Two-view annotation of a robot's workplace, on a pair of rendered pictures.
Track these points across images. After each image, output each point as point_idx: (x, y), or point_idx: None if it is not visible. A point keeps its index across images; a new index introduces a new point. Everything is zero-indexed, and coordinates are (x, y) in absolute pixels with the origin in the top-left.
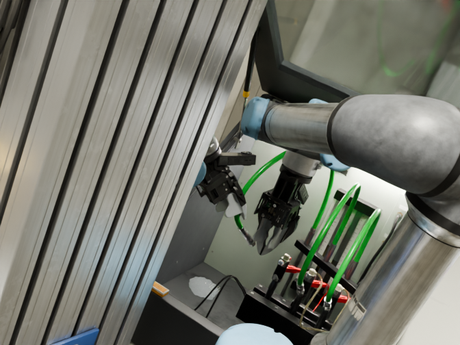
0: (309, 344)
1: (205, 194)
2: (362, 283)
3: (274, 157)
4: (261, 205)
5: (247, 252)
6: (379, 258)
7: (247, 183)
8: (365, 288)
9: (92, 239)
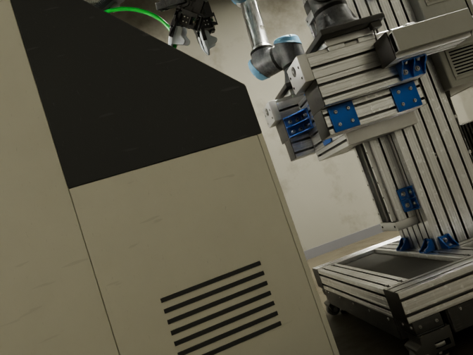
0: (267, 46)
1: (194, 25)
2: (260, 21)
3: (146, 10)
4: (211, 20)
5: None
6: (257, 12)
7: (168, 24)
8: (262, 21)
9: None
